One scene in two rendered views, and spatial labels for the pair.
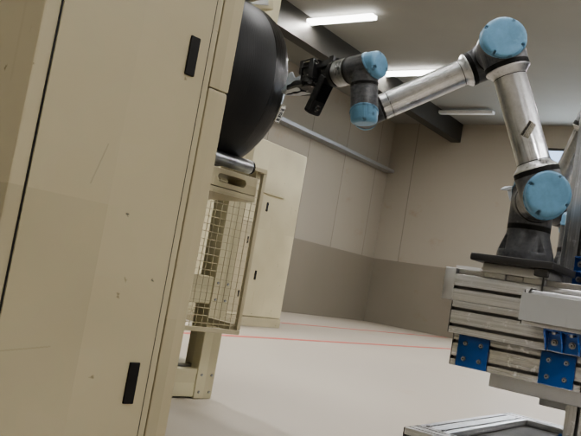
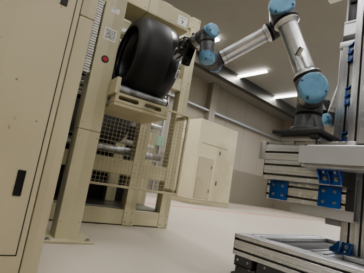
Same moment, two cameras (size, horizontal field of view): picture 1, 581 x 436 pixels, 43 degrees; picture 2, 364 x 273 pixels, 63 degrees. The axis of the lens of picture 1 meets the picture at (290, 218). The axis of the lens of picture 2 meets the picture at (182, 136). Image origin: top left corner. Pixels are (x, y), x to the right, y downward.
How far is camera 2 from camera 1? 0.72 m
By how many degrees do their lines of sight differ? 14
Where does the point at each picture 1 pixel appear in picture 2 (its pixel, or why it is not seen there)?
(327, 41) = (247, 84)
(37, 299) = not seen: outside the picture
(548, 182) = (312, 78)
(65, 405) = not seen: outside the picture
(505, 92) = (284, 33)
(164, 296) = (47, 132)
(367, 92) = (207, 44)
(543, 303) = (312, 150)
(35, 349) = not seen: outside the picture
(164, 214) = (45, 83)
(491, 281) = (286, 146)
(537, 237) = (312, 117)
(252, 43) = (158, 37)
